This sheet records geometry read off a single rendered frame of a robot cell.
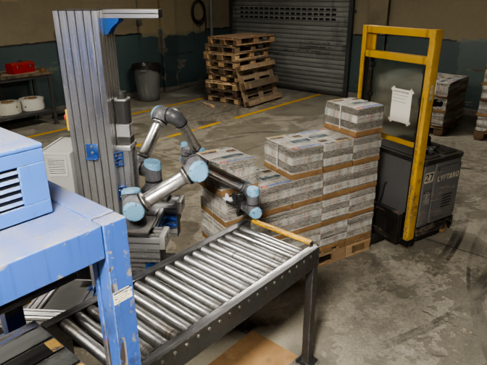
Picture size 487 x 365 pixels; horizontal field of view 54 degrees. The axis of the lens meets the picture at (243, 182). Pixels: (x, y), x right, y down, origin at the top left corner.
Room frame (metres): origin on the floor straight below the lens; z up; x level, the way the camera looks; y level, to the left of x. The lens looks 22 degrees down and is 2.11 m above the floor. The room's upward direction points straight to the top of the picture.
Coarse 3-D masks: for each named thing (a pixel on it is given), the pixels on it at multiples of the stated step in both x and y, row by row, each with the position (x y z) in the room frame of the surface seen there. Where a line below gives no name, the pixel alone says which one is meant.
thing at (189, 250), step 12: (228, 228) 2.53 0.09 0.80; (204, 240) 2.38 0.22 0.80; (216, 240) 2.40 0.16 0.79; (180, 252) 2.25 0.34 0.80; (192, 252) 2.26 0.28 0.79; (156, 264) 2.12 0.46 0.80; (144, 276) 2.02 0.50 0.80; (96, 300) 1.82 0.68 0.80; (72, 312) 1.73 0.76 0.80; (84, 312) 1.76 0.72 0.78; (48, 324) 1.65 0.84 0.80; (60, 336) 1.66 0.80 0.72
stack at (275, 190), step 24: (264, 168) 3.49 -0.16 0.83; (264, 192) 3.08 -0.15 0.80; (288, 192) 3.20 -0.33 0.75; (312, 192) 3.32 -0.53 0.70; (240, 216) 2.98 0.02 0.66; (288, 216) 3.19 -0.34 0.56; (312, 216) 3.31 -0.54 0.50; (336, 216) 3.44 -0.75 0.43; (288, 240) 3.20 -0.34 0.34; (336, 240) 3.46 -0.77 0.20
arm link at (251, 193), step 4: (248, 188) 2.61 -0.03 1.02; (252, 188) 2.60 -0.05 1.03; (256, 188) 2.60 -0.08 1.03; (244, 192) 2.67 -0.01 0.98; (248, 192) 2.60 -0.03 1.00; (252, 192) 2.59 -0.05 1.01; (256, 192) 2.59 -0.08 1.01; (248, 196) 2.60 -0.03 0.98; (252, 196) 2.58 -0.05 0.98; (256, 196) 2.59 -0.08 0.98; (248, 200) 2.60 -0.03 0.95; (252, 200) 2.59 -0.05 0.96; (256, 200) 2.59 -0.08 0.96; (248, 204) 2.60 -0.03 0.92; (252, 204) 2.59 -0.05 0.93; (256, 204) 2.59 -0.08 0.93
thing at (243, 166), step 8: (216, 160) 3.01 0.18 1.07; (224, 160) 2.98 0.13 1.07; (232, 160) 2.97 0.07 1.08; (240, 160) 2.97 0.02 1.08; (248, 160) 3.00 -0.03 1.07; (256, 160) 3.04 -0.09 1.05; (224, 168) 2.90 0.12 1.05; (232, 168) 2.93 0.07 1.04; (240, 168) 2.97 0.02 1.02; (248, 168) 3.00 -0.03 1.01; (240, 176) 2.96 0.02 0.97; (248, 176) 2.99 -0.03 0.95; (216, 184) 2.93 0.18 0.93; (224, 184) 2.89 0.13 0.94
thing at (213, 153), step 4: (216, 148) 3.28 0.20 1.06; (220, 148) 3.28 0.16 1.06; (224, 148) 3.28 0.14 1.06; (228, 148) 3.28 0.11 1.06; (232, 148) 3.28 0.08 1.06; (200, 152) 3.19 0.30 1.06; (204, 152) 3.19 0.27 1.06; (208, 152) 3.19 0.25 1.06; (212, 152) 3.19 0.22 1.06; (216, 152) 3.19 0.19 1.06; (220, 152) 3.19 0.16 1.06; (224, 152) 3.19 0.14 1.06; (228, 152) 3.20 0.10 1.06; (232, 152) 3.19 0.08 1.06; (236, 152) 3.19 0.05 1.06; (204, 156) 3.10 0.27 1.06; (208, 156) 3.10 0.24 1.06; (212, 156) 3.10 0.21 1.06; (204, 180) 3.07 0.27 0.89
